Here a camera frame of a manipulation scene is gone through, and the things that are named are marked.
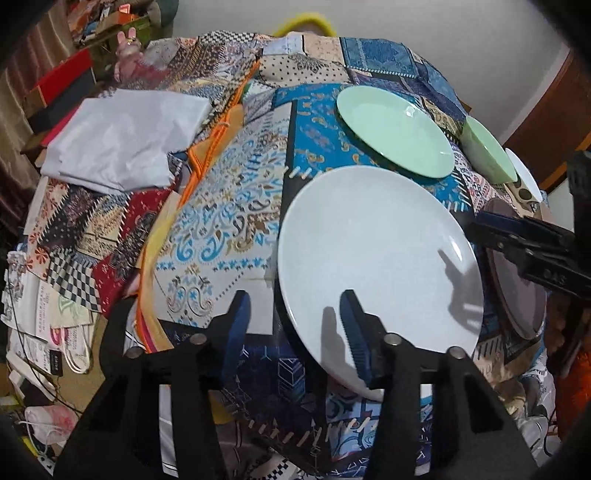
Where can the patchwork printed tablecloth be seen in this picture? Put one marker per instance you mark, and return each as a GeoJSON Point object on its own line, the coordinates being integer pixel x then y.
{"type": "Point", "coordinates": [231, 221]}

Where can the pink plastic bag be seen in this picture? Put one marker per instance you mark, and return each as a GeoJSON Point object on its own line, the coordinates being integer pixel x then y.
{"type": "Point", "coordinates": [46, 420]}

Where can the grey plate with brown rim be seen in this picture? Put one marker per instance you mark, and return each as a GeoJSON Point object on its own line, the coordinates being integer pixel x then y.
{"type": "Point", "coordinates": [519, 302]}

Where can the striped brown curtain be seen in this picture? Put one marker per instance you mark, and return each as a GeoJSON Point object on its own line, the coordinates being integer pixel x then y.
{"type": "Point", "coordinates": [18, 115]}

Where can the white paper bag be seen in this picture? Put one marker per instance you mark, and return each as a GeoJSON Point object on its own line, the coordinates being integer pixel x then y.
{"type": "Point", "coordinates": [64, 337]}

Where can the brown wooden door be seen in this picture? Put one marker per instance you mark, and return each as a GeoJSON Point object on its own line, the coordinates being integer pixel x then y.
{"type": "Point", "coordinates": [554, 115]}

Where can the red box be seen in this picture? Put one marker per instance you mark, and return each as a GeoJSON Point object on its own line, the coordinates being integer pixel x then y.
{"type": "Point", "coordinates": [60, 74]}

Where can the white crumpled cloth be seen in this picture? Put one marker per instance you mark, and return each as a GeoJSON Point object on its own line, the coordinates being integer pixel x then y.
{"type": "Point", "coordinates": [124, 138]}

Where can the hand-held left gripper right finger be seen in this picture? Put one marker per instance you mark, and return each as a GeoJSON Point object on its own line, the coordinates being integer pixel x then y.
{"type": "Point", "coordinates": [354, 333]}

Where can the dark grey box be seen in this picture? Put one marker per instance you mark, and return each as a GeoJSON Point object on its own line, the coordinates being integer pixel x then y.
{"type": "Point", "coordinates": [69, 108]}

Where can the pink bunny toy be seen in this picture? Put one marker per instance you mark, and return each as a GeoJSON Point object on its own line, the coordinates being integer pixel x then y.
{"type": "Point", "coordinates": [127, 50]}

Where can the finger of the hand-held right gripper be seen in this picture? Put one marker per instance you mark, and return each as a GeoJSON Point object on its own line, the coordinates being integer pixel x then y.
{"type": "Point", "coordinates": [521, 221]}
{"type": "Point", "coordinates": [489, 235]}

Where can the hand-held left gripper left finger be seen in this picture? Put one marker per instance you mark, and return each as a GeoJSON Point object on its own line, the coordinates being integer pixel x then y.
{"type": "Point", "coordinates": [235, 328]}

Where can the person's right hand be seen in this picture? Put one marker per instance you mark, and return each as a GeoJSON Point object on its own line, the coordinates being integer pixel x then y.
{"type": "Point", "coordinates": [556, 323]}

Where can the light green bowl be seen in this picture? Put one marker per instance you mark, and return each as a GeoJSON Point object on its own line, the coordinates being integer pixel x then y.
{"type": "Point", "coordinates": [487, 147]}

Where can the white bowl with brown dots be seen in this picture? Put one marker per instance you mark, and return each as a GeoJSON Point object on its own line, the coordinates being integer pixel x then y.
{"type": "Point", "coordinates": [524, 175]}

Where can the light green plate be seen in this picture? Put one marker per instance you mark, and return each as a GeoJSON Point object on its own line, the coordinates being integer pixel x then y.
{"type": "Point", "coordinates": [392, 129]}

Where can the large white plate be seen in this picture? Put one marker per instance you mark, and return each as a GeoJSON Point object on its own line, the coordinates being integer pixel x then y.
{"type": "Point", "coordinates": [369, 240]}

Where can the orange cloth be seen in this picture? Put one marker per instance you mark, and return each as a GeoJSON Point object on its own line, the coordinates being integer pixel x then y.
{"type": "Point", "coordinates": [203, 152]}

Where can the pile of assorted clutter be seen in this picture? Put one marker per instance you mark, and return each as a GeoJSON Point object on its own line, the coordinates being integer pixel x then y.
{"type": "Point", "coordinates": [115, 18]}

